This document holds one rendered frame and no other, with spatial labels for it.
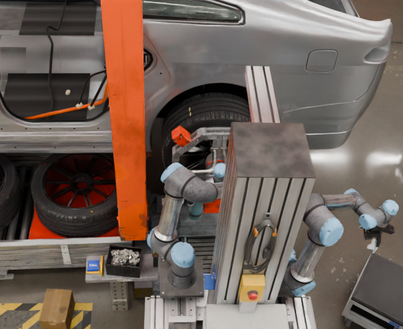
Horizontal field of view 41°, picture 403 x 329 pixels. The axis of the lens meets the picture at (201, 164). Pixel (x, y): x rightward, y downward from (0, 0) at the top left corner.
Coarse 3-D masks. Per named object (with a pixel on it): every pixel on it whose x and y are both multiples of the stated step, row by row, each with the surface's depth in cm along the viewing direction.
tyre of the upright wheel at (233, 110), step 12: (204, 96) 325; (216, 96) 324; (228, 96) 325; (180, 108) 326; (192, 108) 320; (204, 108) 317; (216, 108) 316; (228, 108) 317; (240, 108) 322; (168, 120) 332; (180, 120) 320; (192, 120) 314; (204, 120) 312; (216, 120) 313; (228, 120) 314; (240, 120) 315; (168, 132) 325; (192, 132) 319; (168, 144) 324; (168, 156) 332
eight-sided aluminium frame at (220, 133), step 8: (200, 128) 313; (208, 128) 313; (216, 128) 314; (224, 128) 314; (192, 136) 315; (200, 136) 310; (208, 136) 312; (216, 136) 313; (224, 136) 313; (176, 144) 322; (192, 144) 315; (176, 152) 318; (184, 152) 318; (176, 160) 323
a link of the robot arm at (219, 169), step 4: (216, 164) 279; (220, 164) 279; (224, 164) 278; (216, 168) 278; (220, 168) 278; (224, 168) 277; (216, 172) 277; (220, 172) 276; (216, 176) 279; (220, 176) 277; (216, 180) 285; (220, 180) 280
